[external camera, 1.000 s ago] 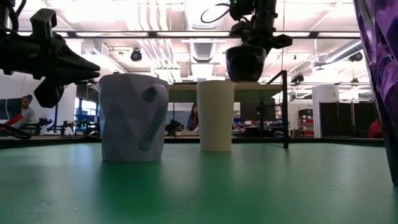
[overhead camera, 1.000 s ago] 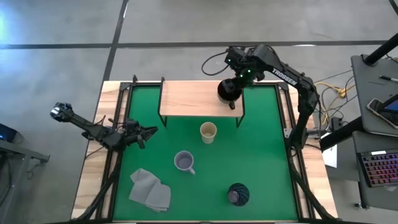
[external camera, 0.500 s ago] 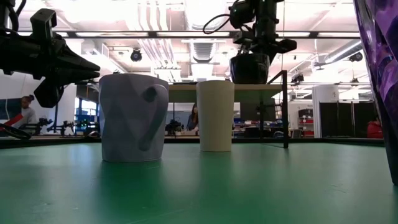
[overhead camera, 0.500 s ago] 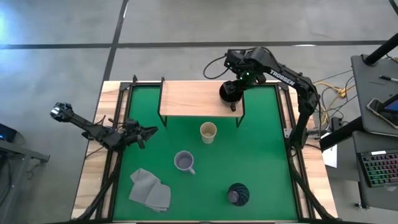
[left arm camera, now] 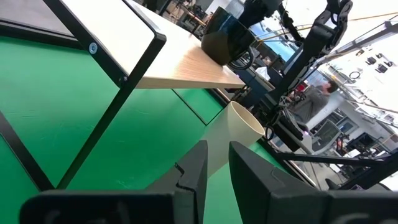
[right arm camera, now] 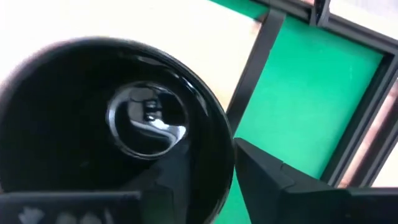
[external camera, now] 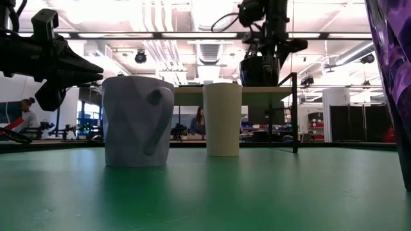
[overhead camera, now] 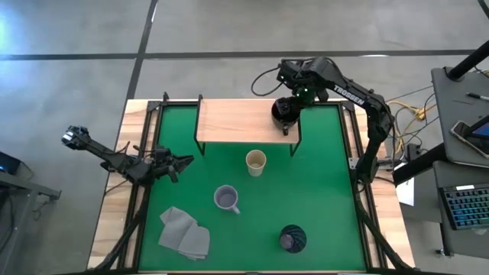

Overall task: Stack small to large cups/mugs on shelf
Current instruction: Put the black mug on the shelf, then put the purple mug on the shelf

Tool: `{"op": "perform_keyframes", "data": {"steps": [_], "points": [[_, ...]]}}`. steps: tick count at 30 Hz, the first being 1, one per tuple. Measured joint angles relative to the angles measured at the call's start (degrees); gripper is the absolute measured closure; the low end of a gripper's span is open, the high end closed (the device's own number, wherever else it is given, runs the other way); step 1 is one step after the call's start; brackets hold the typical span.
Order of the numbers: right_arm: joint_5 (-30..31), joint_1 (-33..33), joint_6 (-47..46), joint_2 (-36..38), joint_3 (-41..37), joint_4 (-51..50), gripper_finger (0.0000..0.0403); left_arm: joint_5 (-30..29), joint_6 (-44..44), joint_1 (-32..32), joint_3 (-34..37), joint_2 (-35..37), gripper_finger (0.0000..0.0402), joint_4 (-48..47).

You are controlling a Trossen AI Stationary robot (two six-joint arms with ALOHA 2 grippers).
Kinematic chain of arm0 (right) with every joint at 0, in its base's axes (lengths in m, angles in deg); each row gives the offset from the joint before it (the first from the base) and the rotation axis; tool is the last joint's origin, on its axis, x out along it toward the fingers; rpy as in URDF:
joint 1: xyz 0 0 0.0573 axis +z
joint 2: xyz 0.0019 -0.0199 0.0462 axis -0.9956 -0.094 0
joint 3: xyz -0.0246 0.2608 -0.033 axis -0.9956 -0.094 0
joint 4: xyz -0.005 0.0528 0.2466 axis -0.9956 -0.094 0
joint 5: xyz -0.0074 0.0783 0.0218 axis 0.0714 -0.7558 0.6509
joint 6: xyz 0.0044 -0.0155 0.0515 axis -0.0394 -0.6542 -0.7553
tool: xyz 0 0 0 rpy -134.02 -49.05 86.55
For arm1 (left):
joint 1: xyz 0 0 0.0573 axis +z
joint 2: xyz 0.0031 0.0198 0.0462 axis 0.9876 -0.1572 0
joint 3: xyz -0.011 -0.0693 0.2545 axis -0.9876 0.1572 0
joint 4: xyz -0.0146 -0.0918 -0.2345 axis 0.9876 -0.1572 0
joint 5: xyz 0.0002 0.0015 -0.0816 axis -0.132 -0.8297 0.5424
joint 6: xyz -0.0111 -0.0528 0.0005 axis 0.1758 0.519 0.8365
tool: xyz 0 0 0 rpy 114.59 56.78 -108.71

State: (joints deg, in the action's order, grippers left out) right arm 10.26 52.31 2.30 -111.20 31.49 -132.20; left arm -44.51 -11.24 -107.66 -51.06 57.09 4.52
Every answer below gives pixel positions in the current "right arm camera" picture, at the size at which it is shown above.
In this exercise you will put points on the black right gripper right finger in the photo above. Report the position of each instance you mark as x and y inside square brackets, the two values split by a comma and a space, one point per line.
[280, 193]

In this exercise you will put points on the green mat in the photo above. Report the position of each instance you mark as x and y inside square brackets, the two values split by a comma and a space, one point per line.
[311, 93]

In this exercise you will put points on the black metal shelf frame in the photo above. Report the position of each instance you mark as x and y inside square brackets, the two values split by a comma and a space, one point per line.
[258, 62]

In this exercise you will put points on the glossy black cup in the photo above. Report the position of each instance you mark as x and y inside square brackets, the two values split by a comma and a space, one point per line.
[62, 124]

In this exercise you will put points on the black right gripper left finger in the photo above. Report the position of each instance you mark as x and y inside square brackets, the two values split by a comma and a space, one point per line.
[168, 186]

